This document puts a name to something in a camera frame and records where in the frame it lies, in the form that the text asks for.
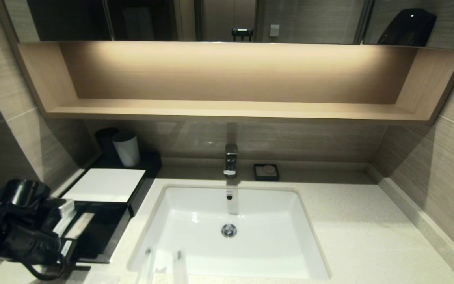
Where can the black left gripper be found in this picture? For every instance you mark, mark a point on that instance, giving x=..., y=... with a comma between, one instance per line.
x=26, y=236

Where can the black amenity drawer box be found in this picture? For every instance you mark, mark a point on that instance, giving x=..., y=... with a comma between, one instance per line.
x=151, y=165

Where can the black cup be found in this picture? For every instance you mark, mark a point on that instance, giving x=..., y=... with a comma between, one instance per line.
x=104, y=145

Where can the white cup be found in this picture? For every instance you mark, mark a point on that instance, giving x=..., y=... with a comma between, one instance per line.
x=127, y=151

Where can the chrome sink drain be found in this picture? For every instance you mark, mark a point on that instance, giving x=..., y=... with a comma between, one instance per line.
x=229, y=230

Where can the chrome faucet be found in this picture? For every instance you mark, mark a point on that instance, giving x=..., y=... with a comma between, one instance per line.
x=230, y=157

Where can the black soap dish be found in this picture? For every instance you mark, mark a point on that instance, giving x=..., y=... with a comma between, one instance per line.
x=256, y=177

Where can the white sink basin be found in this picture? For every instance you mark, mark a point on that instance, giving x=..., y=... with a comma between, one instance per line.
x=270, y=240

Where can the round beige soap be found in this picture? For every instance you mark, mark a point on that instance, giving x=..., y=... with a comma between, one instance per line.
x=268, y=169

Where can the light wooden wall shelf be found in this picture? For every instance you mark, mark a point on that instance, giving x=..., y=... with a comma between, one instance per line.
x=231, y=109

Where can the white wall switch plate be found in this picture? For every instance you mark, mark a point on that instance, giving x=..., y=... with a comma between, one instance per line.
x=274, y=30

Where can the wall mirror cabinet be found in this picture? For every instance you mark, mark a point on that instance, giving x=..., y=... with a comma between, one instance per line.
x=309, y=19

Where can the black wall hair dryer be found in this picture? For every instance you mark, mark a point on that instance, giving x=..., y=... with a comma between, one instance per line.
x=408, y=28

